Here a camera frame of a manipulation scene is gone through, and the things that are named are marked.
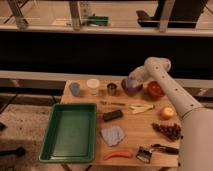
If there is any blue cup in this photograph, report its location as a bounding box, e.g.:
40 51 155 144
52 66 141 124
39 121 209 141
69 82 80 97

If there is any metal binder clip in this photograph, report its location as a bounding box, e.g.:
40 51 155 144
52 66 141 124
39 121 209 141
136 146 152 163

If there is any yellow apple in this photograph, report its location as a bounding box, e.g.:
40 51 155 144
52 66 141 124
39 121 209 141
160 107 175 120

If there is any small metal cup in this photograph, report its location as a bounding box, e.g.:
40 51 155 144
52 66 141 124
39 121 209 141
107 83 117 96

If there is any red bowl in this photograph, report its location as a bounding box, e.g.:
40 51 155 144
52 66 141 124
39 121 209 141
147 81 165 99

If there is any black rectangular block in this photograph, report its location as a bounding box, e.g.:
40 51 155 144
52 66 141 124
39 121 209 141
103 110 123 122

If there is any green box on shelf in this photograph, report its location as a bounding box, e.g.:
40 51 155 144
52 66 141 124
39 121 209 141
86 16 108 26

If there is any black handled peeler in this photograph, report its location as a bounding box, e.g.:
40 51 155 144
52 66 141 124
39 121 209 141
151 144 179 155

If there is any orange chili pepper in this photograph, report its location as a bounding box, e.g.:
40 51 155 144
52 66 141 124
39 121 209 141
103 150 133 160

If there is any green plastic tray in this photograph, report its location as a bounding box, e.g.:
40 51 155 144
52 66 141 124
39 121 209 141
39 103 96 163

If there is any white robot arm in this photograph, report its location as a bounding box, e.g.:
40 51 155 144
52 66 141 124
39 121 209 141
129 57 213 171

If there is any blue sponge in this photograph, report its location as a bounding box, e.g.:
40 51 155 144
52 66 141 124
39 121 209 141
126 79 139 87

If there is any bunch of red grapes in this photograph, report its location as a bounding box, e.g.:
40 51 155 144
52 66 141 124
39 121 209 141
152 123 181 141

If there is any thin brown stick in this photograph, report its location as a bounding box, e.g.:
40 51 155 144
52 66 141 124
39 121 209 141
100 101 125 106

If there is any white cup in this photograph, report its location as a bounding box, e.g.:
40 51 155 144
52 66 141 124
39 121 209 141
86 79 100 96

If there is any blue folded cloth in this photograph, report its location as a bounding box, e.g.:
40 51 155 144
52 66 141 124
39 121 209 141
100 126 125 147

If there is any purple bowl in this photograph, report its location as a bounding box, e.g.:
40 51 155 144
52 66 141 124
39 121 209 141
121 77 143 96

